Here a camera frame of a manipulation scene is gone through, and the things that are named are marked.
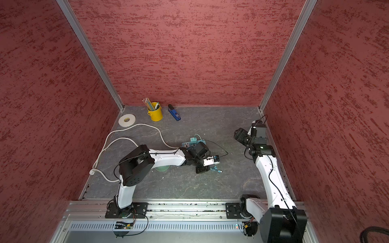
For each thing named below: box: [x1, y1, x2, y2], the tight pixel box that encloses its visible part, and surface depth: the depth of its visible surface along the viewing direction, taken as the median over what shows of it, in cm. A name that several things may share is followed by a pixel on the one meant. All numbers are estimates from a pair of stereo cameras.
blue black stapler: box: [168, 103, 181, 121], surface depth 116 cm
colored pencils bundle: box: [141, 97, 155, 111], surface depth 105 cm
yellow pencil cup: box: [146, 101, 164, 122], surface depth 109 cm
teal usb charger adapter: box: [189, 137, 198, 145], surface depth 96 cm
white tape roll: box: [118, 113, 136, 128], surface depth 113 cm
